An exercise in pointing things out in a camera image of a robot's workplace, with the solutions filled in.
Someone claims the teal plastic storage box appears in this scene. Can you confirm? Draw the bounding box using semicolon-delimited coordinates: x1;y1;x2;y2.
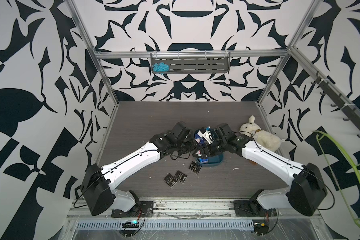
192;127;224;166

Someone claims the blue barcode tissue pack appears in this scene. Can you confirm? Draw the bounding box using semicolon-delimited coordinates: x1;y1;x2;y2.
195;134;204;145

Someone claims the black Face tissue pack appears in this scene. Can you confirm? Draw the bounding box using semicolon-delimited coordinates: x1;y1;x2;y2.
174;171;188;184
164;174;178;189
189;162;202;174

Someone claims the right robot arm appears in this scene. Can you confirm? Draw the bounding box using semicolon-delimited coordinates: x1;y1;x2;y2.
193;124;328;217

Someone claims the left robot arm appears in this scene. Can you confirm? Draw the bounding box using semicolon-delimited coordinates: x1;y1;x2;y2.
80;122;195;216

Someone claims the black round plug box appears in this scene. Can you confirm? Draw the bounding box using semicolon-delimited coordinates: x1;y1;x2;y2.
254;223;269;236

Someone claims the small black electronics box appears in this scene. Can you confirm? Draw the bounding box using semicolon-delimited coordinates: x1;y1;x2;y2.
122;220;140;229

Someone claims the white plush toy dog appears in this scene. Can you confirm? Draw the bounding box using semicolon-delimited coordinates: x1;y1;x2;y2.
239;116;282;153

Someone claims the cyan crumpled item in rack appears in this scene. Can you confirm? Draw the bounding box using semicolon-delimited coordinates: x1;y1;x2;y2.
152;62;170;74

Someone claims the green hoop tube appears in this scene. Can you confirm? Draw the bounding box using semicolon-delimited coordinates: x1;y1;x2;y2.
313;130;360;237

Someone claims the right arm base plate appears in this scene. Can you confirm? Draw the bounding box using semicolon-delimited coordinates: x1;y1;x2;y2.
233;200;278;217

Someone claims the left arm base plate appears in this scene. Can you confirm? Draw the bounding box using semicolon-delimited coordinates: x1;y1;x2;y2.
111;201;154;218

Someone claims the grey slotted wall rack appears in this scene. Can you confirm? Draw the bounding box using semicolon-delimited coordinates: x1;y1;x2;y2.
150;52;231;74

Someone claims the white ribbed cable duct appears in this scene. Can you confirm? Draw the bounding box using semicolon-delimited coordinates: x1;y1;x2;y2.
77;219;254;231

